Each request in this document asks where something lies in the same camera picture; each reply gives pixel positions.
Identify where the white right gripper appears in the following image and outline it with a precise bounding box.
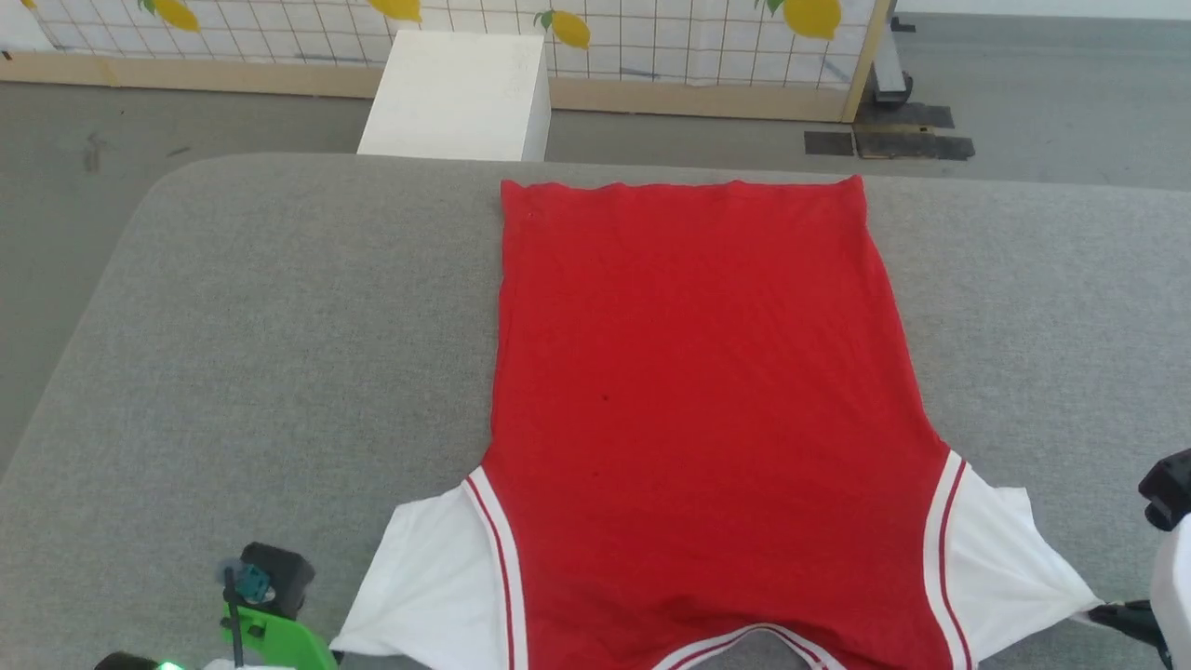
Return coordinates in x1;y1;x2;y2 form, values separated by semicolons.
1087;516;1191;670

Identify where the grey metal screen foot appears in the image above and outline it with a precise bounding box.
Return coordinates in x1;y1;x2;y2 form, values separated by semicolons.
870;0;916;105

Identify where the red white-sleeved shirt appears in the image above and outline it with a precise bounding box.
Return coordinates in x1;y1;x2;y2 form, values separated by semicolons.
330;175;1104;670

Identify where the black floor mat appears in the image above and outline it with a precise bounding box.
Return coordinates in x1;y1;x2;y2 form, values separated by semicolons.
856;100;957;130

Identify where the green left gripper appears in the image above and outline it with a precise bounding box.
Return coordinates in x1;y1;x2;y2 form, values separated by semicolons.
221;605;339;670

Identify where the black floor strip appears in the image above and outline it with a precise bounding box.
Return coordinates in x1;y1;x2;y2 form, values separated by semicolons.
804;129;977;162

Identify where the teal left camera connector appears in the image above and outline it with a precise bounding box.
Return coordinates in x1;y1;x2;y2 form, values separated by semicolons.
233;563;274;605

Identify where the lemon-print grid screen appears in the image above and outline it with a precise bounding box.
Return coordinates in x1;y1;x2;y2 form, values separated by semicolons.
0;0;895;125

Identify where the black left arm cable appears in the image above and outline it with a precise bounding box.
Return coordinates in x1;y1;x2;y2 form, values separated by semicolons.
223;568;246;669

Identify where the white box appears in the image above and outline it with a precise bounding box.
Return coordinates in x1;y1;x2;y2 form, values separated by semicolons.
356;30;553;165

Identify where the black round light module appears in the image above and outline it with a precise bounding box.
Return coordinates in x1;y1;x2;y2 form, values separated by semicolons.
93;651;189;670

